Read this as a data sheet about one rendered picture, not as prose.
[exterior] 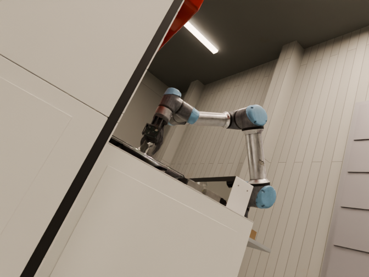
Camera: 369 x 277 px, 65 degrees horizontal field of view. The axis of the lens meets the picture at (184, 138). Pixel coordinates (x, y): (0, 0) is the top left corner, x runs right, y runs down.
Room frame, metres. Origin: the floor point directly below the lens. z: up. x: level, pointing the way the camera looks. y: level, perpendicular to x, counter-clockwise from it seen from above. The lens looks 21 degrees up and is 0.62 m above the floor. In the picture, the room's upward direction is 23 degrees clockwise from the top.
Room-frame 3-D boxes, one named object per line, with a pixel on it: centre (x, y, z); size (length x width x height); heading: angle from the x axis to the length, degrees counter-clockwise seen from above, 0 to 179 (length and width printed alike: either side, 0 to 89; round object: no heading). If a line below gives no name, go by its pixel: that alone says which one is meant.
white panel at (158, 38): (0.99, 0.31, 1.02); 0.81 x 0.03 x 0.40; 23
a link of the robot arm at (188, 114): (1.26, 0.04, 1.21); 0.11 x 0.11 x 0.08; 23
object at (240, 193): (1.33, -0.18, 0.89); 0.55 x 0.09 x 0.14; 23
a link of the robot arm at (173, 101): (1.21, 0.13, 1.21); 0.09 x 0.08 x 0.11; 113
